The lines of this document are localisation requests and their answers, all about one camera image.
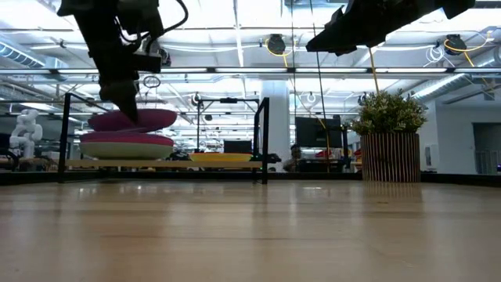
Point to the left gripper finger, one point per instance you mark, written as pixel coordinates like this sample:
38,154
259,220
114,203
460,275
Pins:
125,98

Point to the purple plate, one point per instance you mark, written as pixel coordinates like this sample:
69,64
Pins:
156,119
117,134

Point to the magenta plate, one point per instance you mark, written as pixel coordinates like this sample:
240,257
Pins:
125,141

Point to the mint green plate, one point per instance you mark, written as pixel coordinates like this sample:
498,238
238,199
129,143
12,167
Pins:
125,151

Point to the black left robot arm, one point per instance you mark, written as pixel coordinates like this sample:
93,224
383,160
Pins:
98,15

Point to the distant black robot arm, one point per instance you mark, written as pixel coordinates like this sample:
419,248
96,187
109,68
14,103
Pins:
275,158

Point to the potted plant in ribbed pot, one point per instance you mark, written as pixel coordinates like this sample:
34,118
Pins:
387,117

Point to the large black monitor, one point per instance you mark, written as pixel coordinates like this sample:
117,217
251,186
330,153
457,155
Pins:
317,133

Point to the LED light bar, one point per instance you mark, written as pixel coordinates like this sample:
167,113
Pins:
250,70

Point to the white column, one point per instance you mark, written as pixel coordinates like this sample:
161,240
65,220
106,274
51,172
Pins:
278,125

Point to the white humanoid robot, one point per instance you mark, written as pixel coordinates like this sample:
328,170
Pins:
25,133

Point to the small black monitor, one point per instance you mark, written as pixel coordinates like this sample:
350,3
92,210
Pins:
238,147

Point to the grey door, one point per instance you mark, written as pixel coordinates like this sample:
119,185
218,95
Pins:
487,145

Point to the wooden shelf with black frame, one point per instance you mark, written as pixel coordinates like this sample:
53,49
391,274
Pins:
156,163

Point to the distant black metal frame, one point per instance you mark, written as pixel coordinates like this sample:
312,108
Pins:
228,100

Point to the white wall box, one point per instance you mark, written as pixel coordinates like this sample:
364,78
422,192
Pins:
431,154

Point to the black rig frame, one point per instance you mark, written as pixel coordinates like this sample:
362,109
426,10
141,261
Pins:
450,178

